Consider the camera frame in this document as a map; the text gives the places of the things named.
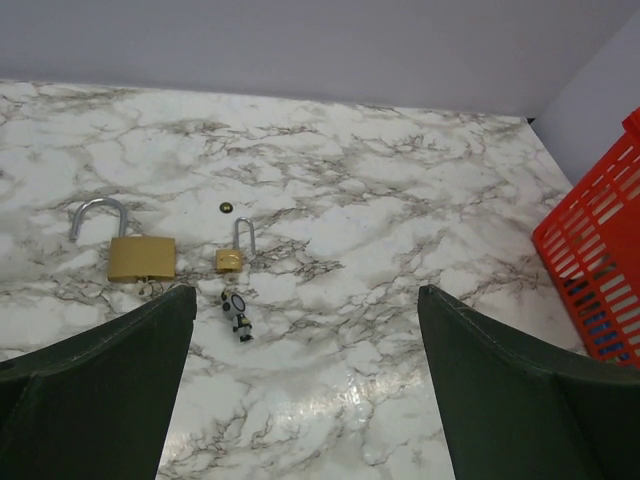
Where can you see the small dark round button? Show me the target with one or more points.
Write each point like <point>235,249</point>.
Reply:
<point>226,207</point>

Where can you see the small brass padlock with key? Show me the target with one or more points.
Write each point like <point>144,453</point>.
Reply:
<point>232,260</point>

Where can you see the large brass padlock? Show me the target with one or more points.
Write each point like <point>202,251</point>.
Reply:
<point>131,258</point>

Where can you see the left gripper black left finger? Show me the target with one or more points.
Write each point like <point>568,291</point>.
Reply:
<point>98,405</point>

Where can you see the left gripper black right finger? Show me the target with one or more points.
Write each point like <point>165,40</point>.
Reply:
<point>515,407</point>

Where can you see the red plastic basket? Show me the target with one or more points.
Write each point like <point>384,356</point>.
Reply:
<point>589,244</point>

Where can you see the silver key with ring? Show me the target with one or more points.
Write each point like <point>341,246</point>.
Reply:
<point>151,288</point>

